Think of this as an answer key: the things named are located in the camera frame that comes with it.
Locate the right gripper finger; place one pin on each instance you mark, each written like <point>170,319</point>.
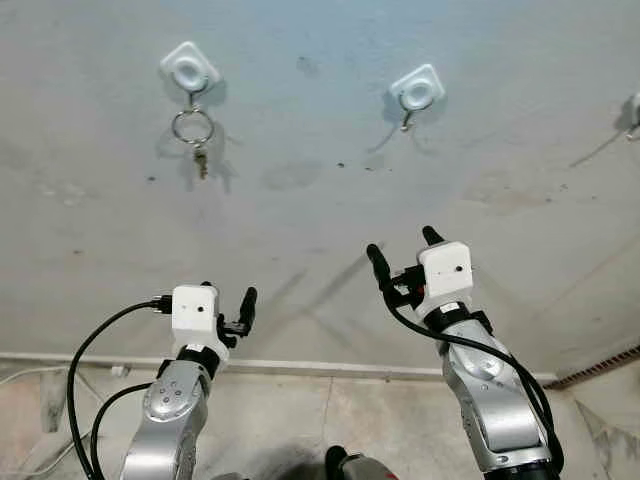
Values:
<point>379,264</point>
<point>432,236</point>

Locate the white skirting board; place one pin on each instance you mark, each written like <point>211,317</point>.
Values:
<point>300,367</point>

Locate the red-brown brick edging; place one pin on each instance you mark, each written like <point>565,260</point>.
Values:
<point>600,367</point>

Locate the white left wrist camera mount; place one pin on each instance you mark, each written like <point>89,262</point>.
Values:
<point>194,315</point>

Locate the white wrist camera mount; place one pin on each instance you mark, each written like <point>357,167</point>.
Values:
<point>194,315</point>
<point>445,275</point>

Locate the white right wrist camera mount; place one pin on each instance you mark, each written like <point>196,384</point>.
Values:
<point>445,275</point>

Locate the white adhesive wall hook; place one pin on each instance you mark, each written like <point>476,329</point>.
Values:
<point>417,92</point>
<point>189,68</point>

